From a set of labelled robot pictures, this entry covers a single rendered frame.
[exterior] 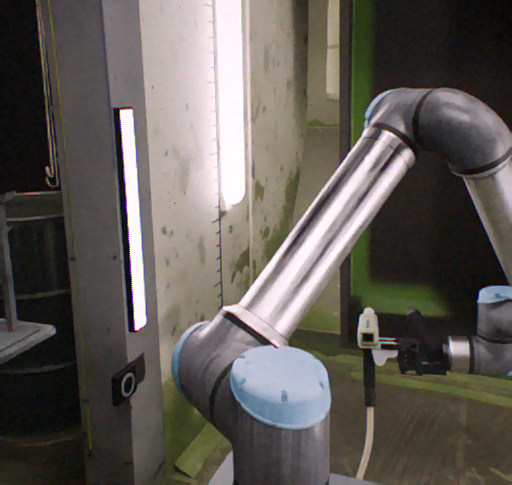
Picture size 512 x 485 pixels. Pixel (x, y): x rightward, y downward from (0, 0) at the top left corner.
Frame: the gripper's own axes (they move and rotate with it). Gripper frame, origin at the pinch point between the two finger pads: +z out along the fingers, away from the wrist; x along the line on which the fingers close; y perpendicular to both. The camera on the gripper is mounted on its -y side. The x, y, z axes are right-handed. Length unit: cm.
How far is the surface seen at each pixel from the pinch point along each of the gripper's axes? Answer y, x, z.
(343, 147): -53, 18, 6
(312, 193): -47, 161, 27
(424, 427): 47, 82, -22
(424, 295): -4, 76, -22
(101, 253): -22, 0, 73
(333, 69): -104, 132, 15
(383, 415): 45, 87, -8
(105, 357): 9, 7, 74
